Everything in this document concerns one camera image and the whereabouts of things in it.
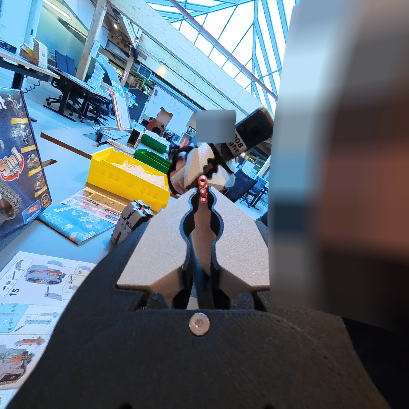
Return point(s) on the white whiteboard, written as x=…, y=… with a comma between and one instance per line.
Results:
x=172, y=108

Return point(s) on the wooden post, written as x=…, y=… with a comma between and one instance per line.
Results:
x=92, y=38

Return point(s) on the grey desk with brown edge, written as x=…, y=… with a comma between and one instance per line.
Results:
x=70, y=137

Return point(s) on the brown cardboard cutout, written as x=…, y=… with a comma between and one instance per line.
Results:
x=163, y=119

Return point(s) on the person's right hand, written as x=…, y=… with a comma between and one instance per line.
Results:
x=179, y=188

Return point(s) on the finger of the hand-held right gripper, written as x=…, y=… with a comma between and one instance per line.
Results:
x=223, y=180
x=196, y=166

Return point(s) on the printed instruction sheet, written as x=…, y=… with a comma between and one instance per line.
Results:
x=32, y=303

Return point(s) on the open cardboard box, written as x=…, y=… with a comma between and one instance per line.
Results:
x=35, y=52

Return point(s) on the orange L-shaped beam piece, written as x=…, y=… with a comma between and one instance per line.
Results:
x=202, y=190

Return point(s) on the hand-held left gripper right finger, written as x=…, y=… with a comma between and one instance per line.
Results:
x=246, y=255

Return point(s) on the dark blue office chair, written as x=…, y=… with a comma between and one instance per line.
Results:
x=244, y=188

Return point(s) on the white tilted stand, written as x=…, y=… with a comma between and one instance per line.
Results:
x=119, y=108

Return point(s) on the blue instruction booklet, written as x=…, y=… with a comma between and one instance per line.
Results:
x=76, y=223

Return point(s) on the long desk with chairs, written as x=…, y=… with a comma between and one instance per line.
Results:
x=80, y=86

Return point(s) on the dark grey motor assembly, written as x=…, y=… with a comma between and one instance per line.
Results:
x=131, y=220

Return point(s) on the green plastic bin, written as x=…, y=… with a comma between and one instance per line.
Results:
x=153, y=143
x=153, y=159

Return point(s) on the printed colour leaflet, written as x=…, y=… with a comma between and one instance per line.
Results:
x=96, y=201

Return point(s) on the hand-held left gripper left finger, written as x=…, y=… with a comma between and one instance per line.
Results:
x=153, y=255

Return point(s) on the yellow bin with clear bags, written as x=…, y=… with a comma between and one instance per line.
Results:
x=127, y=182

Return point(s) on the blue cardboard kit box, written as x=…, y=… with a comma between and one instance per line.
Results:
x=16, y=166

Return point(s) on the small wooden box stand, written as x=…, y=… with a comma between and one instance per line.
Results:
x=135, y=138

